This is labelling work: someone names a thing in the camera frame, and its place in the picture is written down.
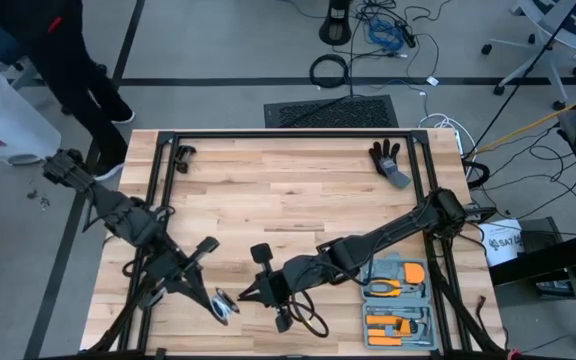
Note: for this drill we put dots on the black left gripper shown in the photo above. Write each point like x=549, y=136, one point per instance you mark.
x=173, y=272

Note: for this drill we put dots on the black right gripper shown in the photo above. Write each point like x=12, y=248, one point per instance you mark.
x=278, y=290

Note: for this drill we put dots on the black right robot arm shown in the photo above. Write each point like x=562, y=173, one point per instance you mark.
x=383, y=235

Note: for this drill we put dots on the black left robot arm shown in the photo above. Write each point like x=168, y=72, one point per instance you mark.
x=118, y=215

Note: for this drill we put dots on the small black clamp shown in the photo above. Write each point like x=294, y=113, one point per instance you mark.
x=183, y=157

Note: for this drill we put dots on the short orange black tool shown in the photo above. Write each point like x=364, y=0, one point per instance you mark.
x=393, y=331

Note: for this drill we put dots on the grey plastic tool case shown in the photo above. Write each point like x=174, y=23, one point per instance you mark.
x=398, y=304

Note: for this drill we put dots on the black grey work glove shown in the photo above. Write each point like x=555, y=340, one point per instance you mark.
x=385, y=162

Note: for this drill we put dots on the black floor grate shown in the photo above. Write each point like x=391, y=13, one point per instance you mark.
x=368, y=112

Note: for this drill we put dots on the white plastic bin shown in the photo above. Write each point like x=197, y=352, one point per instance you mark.
x=3, y=115

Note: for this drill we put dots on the black round stand base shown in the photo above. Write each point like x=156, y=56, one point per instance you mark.
x=335, y=30

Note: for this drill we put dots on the small white adapter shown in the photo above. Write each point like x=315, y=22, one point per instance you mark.
x=432, y=80

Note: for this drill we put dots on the person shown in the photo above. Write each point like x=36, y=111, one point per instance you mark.
x=63, y=50

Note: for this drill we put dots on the black box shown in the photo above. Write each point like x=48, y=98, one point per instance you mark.
x=538, y=235

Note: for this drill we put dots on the black side desk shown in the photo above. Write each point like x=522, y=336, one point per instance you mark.
x=543, y=260

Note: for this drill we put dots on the black power strip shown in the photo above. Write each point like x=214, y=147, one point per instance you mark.
x=408, y=36

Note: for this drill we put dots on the black diagonal support pole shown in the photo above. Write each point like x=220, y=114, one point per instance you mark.
x=521, y=80

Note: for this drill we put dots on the white office chair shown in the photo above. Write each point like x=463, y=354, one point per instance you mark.
x=543, y=17

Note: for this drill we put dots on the black aluminium table frame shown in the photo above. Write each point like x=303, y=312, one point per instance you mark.
x=293, y=134

